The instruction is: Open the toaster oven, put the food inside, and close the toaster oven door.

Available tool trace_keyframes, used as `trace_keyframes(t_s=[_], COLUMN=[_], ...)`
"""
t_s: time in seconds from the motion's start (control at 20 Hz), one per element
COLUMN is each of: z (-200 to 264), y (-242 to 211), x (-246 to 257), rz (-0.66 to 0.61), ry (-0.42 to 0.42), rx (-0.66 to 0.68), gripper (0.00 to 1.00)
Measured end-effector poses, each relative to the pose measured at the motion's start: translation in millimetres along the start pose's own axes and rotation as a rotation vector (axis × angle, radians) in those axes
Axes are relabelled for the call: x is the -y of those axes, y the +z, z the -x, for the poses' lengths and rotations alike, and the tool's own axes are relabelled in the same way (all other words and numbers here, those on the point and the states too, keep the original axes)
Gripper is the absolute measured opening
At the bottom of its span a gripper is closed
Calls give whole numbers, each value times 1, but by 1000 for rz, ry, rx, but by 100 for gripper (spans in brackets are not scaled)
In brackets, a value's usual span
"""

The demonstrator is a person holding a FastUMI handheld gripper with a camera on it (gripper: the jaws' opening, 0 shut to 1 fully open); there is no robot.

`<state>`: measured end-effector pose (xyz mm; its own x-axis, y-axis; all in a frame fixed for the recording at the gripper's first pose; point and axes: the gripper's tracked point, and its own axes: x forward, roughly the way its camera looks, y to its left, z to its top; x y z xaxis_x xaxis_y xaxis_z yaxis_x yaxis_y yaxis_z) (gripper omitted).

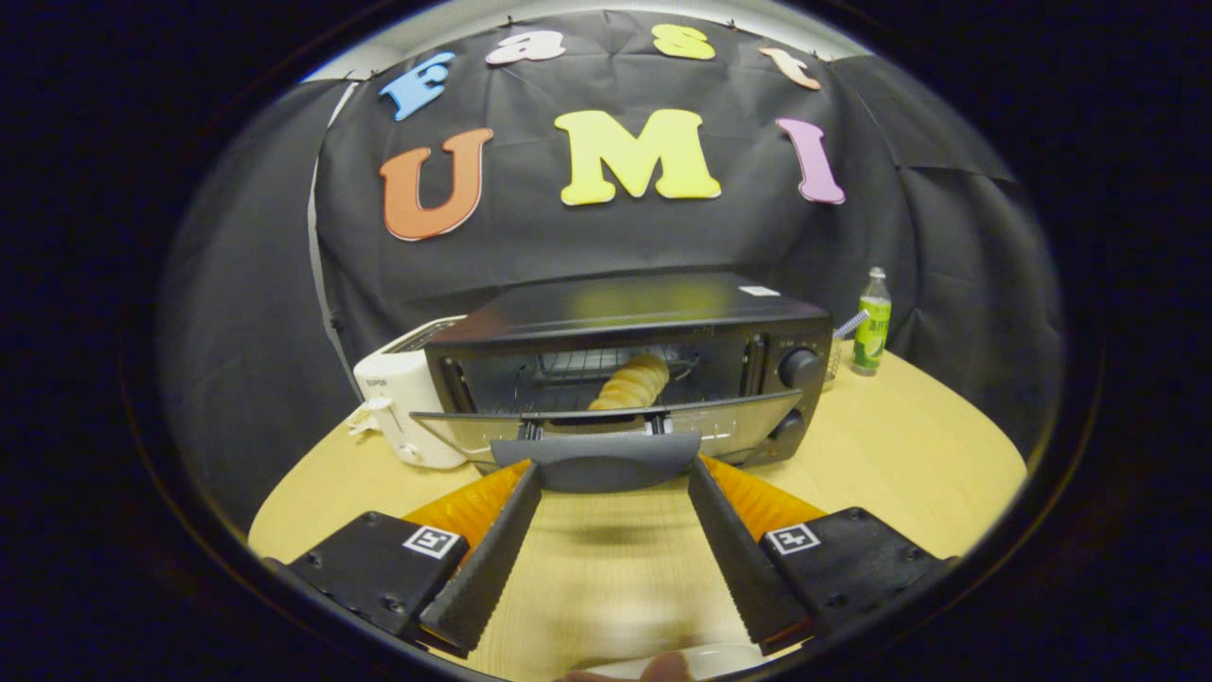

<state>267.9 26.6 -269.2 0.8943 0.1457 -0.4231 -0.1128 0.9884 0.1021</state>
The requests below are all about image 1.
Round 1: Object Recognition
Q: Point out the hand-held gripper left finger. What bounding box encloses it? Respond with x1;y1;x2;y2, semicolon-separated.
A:
265;461;544;656

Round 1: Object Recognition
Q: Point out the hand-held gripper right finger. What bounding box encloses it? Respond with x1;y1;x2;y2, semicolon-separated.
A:
688;456;959;655

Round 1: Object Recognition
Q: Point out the ridged yellow bread roll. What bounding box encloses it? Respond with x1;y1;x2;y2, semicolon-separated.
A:
589;353;671;412

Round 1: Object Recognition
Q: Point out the black toaster oven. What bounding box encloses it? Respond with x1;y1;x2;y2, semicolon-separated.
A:
409;272;834;494

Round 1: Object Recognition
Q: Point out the white slot toaster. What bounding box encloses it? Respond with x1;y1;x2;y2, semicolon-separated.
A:
352;315;470;470

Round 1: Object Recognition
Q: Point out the white rectangular plate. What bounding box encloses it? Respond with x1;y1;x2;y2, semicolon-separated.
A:
587;644;768;682

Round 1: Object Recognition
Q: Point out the green label plastic bottle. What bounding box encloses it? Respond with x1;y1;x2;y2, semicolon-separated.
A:
850;267;893;377

